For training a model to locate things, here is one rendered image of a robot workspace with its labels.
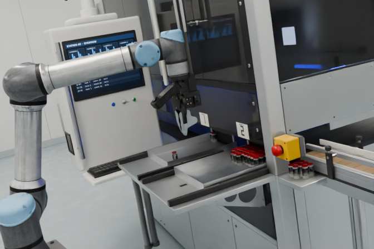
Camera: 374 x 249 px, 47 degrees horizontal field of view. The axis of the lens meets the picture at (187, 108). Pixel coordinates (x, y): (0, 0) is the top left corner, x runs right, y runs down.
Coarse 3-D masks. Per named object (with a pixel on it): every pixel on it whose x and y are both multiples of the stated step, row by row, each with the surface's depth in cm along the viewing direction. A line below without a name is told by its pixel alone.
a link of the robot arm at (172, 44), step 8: (168, 32) 143; (176, 32) 142; (160, 40) 143; (168, 40) 143; (176, 40) 142; (168, 48) 142; (176, 48) 143; (184, 48) 145; (168, 56) 144; (176, 56) 143; (184, 56) 145
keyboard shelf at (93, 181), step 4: (116, 172) 214; (120, 172) 213; (124, 172) 213; (84, 176) 219; (88, 176) 216; (104, 176) 212; (108, 176) 211; (112, 176) 211; (116, 176) 211; (120, 176) 212; (88, 180) 212; (92, 180) 209; (96, 180) 208; (100, 180) 208; (104, 180) 208; (108, 180) 209; (92, 184) 207; (96, 184) 207
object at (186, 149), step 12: (168, 144) 208; (180, 144) 211; (192, 144) 213; (204, 144) 210; (216, 144) 206; (228, 144) 192; (156, 156) 192; (168, 156) 200; (180, 156) 197; (192, 156) 185
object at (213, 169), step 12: (216, 156) 181; (228, 156) 183; (180, 168) 174; (192, 168) 176; (204, 168) 175; (216, 168) 172; (228, 168) 170; (240, 168) 168; (252, 168) 158; (192, 180) 158; (204, 180) 162; (216, 180) 152
